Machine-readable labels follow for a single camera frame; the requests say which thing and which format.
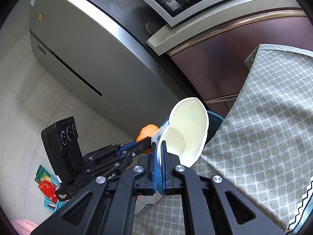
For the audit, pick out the pink sleeved left forearm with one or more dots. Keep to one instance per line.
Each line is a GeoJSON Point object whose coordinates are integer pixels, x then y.
{"type": "Point", "coordinates": [24, 227]}

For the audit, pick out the dark red base cabinets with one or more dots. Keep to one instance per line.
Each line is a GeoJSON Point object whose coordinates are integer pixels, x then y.
{"type": "Point", "coordinates": [214, 60]}

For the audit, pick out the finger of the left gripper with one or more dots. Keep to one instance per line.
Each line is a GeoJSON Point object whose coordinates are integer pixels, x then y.
{"type": "Point", "coordinates": [133, 149]}

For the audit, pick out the colourful packets on floor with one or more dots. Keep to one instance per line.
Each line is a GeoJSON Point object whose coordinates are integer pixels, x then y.
{"type": "Point", "coordinates": [47, 184]}

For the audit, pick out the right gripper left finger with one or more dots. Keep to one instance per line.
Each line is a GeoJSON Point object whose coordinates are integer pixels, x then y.
{"type": "Point", "coordinates": [153, 167]}

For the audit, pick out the orange peel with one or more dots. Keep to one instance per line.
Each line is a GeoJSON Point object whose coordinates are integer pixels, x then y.
{"type": "Point", "coordinates": [147, 131]}

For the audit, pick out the silver refrigerator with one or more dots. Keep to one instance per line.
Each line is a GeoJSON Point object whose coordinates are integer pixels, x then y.
{"type": "Point", "coordinates": [98, 49]}

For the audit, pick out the patterned tablecloth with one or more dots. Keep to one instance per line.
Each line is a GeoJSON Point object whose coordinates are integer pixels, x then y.
{"type": "Point", "coordinates": [264, 145]}

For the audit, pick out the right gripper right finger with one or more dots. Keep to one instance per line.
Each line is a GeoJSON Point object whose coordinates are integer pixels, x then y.
{"type": "Point", "coordinates": [166, 170]}

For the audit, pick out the teal plastic trash bin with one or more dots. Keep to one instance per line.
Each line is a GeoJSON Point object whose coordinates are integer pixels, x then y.
{"type": "Point", "coordinates": [215, 124]}

